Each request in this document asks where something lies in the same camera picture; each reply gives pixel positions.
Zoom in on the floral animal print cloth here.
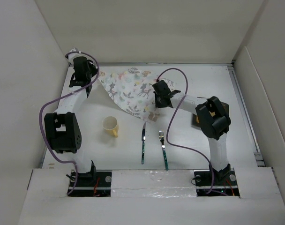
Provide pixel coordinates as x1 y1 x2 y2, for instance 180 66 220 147
96 67 177 122

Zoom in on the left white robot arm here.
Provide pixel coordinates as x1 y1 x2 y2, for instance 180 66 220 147
39 51 99 186

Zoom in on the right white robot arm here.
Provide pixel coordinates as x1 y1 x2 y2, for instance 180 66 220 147
152 80 231 185

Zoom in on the square yellow black plate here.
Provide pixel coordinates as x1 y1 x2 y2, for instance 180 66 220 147
191 102 230 128

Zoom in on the yellow mug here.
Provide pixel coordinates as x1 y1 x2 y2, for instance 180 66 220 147
102 116 119 138

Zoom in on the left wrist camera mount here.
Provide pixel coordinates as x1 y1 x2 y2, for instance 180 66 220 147
68 48 81 60

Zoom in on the fork with teal handle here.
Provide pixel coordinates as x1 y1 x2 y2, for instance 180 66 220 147
158 130 169 171

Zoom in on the knife with teal handle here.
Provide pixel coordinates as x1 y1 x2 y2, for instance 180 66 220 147
141 122 146 165

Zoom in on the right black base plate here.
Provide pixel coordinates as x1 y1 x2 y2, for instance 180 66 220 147
191 169 240 197

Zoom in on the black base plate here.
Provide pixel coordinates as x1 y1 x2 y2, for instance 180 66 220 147
191 169 240 197
68 170 112 197

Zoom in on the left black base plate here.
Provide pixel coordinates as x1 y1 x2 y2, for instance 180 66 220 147
68 170 112 197

